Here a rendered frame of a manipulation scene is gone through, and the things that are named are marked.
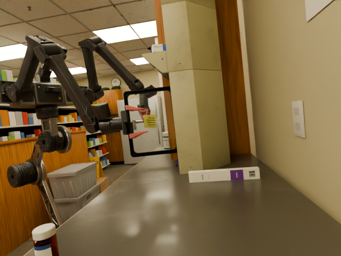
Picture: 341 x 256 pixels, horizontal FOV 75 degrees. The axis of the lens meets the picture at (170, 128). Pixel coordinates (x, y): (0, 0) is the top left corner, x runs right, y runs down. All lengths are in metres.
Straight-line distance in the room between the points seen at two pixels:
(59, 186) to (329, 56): 3.05
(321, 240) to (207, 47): 0.87
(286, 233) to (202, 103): 0.65
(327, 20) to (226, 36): 0.86
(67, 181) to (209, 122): 2.39
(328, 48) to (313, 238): 0.42
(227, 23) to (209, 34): 0.34
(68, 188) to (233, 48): 2.55
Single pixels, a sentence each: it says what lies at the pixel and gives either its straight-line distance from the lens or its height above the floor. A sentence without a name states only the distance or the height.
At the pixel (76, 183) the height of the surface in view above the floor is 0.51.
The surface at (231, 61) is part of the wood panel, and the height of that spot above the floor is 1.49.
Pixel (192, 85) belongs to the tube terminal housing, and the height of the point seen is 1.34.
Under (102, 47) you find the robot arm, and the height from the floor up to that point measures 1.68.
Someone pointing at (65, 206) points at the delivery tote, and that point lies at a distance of 3.28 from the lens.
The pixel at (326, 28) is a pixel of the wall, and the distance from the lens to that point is 0.67.
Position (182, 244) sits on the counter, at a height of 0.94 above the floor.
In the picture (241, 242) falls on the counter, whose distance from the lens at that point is 0.54.
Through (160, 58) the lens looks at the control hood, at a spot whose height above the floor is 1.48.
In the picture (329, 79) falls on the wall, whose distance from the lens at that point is 0.66.
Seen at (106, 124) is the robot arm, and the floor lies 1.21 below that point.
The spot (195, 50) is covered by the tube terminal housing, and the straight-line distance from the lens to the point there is 1.07.
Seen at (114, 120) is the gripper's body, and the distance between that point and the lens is 0.98.
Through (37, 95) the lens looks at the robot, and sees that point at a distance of 1.66.
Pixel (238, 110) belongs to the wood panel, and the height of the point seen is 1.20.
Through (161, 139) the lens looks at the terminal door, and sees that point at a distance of 1.34.
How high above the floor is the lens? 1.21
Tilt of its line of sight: 3 degrees down
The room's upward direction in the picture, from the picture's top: 6 degrees counter-clockwise
